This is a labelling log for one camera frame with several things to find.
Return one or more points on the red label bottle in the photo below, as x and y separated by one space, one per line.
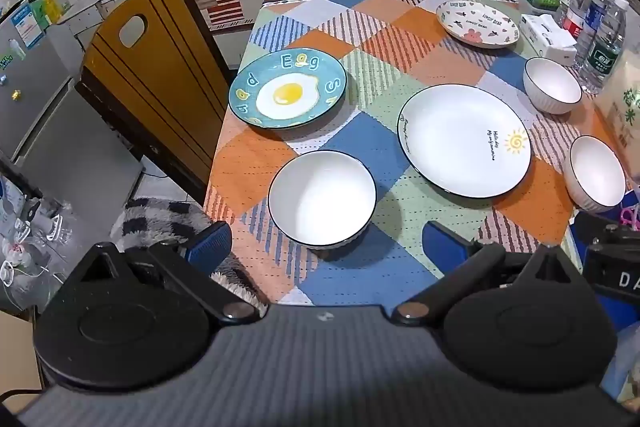
577 14

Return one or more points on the green label water bottle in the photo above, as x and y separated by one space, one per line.
602 52

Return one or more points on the white tissue box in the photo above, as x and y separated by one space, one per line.
546 36

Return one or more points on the large white bowl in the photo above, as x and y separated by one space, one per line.
321 202

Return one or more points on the white ribbed bowl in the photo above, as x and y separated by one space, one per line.
596 177
551 83

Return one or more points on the blue box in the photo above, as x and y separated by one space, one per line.
25 17

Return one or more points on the brown wooden chair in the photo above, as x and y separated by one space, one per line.
160 77

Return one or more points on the pink plastic toy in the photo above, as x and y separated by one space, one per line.
629 213

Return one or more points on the blue label water bottle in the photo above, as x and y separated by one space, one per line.
595 14

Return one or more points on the grey refrigerator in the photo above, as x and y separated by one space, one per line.
55 117

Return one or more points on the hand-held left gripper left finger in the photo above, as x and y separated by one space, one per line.
207 243

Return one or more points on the large white sun plate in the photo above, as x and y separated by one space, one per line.
465 139

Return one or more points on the blue fried egg plate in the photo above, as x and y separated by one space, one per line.
287 89

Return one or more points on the white pink rabbit plate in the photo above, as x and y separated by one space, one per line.
477 23

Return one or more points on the clear bag of rice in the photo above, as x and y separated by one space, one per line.
622 107

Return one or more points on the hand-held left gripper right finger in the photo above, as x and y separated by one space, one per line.
441 241

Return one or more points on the black white fuzzy cushion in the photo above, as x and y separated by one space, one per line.
155 222

